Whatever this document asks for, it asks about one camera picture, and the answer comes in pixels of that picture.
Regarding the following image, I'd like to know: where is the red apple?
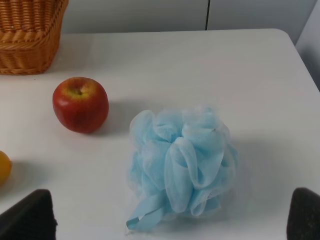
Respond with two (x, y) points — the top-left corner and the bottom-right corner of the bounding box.
(52, 77), (109, 134)

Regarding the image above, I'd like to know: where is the orange wicker basket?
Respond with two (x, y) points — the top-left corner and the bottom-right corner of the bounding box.
(0, 0), (69, 76)

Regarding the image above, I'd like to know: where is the light blue bath loofah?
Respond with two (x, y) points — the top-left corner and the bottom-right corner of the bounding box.
(126, 107), (238, 232)

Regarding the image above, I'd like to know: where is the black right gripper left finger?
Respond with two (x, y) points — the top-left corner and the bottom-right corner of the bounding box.
(0, 189), (58, 240)

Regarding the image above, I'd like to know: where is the yellow orange mango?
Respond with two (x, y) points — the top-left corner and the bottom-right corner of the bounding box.
(0, 151), (12, 186)

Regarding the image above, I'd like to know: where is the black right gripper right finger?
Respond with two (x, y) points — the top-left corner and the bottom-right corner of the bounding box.
(286, 187), (320, 240)

